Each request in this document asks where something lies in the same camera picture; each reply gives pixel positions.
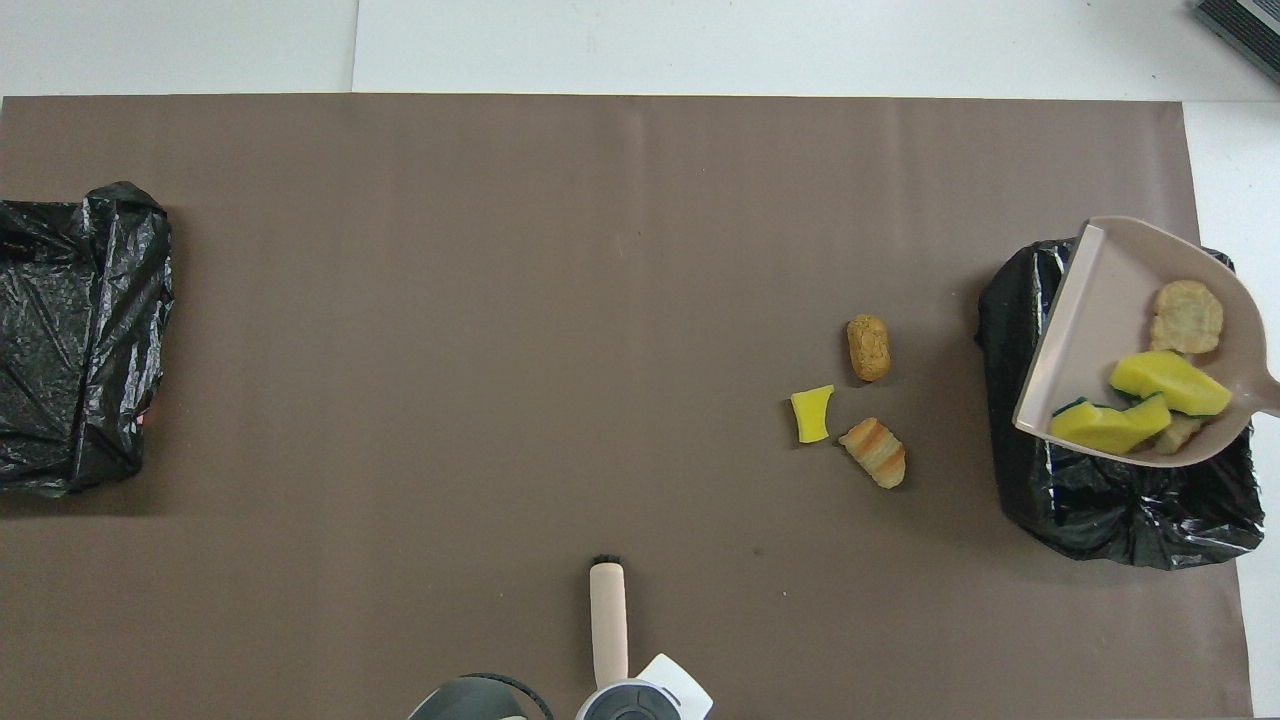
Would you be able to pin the yellow green sponge block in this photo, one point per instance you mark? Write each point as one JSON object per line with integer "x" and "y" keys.
{"x": 1170, "y": 382}

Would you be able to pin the dark grey ribbed device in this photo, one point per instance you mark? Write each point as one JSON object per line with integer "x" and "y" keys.
{"x": 1245, "y": 30}

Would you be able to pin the striped bread slice toy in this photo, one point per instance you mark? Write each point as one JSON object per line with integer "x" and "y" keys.
{"x": 1180, "y": 435}

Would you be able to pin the small yellow sponge piece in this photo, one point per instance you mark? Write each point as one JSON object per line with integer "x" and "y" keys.
{"x": 812, "y": 415}

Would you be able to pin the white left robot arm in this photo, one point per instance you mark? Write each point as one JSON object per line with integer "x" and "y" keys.
{"x": 660, "y": 690}

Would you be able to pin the pink plastic dustpan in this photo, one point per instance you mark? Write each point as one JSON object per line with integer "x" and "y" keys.
{"x": 1090, "y": 320}

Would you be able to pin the notched yellow green sponge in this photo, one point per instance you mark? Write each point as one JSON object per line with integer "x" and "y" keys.
{"x": 1110, "y": 428}

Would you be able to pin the beige brush with black bristles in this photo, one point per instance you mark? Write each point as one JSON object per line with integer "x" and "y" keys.
{"x": 608, "y": 620}

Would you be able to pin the brown fried nugget toy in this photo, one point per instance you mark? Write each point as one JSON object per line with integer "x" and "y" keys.
{"x": 868, "y": 348}

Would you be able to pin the striped croissant toy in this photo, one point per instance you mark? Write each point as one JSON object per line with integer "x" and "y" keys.
{"x": 875, "y": 453}

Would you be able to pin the brown paper table mat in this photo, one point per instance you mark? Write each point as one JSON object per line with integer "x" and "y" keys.
{"x": 640, "y": 200}

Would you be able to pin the bin with black trash bag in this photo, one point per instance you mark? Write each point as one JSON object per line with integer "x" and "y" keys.
{"x": 1120, "y": 520}
{"x": 70, "y": 330}

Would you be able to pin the pale bread chunk toy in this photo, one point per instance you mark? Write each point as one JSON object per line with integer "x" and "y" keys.
{"x": 1186, "y": 318}

